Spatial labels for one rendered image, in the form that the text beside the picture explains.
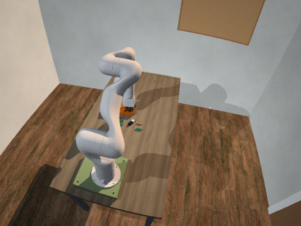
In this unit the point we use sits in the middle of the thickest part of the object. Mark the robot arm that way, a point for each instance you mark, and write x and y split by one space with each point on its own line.
110 145

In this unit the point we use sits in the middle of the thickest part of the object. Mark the orange three-compartment bin rack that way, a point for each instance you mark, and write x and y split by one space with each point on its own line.
122 112

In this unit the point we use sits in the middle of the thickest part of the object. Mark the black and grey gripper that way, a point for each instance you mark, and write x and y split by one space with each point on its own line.
129 102

